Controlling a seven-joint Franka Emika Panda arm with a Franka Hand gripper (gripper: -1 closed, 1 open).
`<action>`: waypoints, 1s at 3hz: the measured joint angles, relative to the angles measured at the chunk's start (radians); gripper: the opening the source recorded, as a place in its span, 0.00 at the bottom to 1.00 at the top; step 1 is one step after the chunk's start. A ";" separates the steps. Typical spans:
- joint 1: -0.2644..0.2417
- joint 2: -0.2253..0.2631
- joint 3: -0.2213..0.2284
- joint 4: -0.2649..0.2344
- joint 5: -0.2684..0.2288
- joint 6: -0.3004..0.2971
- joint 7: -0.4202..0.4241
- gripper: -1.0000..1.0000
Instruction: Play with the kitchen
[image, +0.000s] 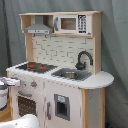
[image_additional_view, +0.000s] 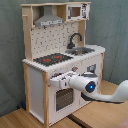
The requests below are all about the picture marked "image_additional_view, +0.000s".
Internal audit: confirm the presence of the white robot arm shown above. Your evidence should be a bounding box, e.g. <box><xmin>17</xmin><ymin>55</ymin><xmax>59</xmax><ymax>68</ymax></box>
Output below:
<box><xmin>50</xmin><ymin>71</ymin><xmax>128</xmax><ymax>104</ymax></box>

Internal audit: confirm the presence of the black toy faucet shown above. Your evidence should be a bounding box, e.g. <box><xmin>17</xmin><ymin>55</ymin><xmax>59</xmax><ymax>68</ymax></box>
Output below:
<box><xmin>67</xmin><ymin>33</ymin><xmax>83</xmax><ymax>49</ymax></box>

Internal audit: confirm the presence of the black toy stovetop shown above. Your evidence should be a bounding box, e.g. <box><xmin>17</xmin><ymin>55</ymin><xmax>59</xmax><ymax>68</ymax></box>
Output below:
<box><xmin>34</xmin><ymin>53</ymin><xmax>71</xmax><ymax>67</ymax></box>

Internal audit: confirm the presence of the right stove knob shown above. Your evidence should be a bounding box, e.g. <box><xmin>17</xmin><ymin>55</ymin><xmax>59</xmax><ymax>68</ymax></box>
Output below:
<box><xmin>72</xmin><ymin>66</ymin><xmax>78</xmax><ymax>72</ymax></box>

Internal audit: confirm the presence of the white toy microwave door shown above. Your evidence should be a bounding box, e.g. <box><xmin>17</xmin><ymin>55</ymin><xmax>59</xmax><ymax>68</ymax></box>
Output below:
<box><xmin>67</xmin><ymin>3</ymin><xmax>90</xmax><ymax>21</ymax></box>

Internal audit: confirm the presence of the wooden toy kitchen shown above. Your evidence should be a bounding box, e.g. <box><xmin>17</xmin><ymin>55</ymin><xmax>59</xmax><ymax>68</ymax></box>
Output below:
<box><xmin>22</xmin><ymin>2</ymin><xmax>105</xmax><ymax>128</ymax></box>

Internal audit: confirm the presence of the grey toy sink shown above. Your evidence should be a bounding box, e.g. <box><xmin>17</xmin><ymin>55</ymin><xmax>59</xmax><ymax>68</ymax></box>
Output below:
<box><xmin>65</xmin><ymin>47</ymin><xmax>95</xmax><ymax>55</ymax></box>

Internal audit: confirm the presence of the grey range hood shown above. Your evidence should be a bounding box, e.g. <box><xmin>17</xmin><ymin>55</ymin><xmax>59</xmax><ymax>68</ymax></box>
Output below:
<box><xmin>35</xmin><ymin>6</ymin><xmax>64</xmax><ymax>27</ymax></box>

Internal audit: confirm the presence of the toy oven door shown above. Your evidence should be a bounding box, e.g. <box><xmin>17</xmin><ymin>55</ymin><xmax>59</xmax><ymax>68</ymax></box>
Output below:
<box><xmin>49</xmin><ymin>81</ymin><xmax>81</xmax><ymax>118</ymax></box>

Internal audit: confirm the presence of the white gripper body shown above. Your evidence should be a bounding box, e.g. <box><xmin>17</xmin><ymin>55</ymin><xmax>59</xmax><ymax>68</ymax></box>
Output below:
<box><xmin>50</xmin><ymin>71</ymin><xmax>77</xmax><ymax>89</ymax></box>

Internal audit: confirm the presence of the white cabinet door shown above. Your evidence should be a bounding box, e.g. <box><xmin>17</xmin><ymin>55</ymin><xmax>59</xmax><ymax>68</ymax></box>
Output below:
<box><xmin>79</xmin><ymin>56</ymin><xmax>103</xmax><ymax>108</ymax></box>

